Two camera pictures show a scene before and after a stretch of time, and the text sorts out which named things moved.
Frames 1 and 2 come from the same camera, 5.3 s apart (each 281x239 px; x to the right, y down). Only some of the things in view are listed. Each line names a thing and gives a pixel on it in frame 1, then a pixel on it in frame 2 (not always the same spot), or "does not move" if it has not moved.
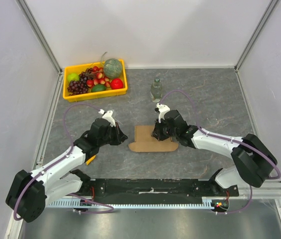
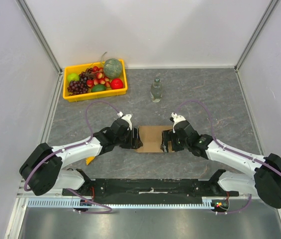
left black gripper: (120, 136) -> (135, 143)
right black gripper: (160, 130) -> (170, 140)
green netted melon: (112, 68) does not move
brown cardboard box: (144, 142) does not move
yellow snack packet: (88, 161) does not move
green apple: (72, 76) does not move
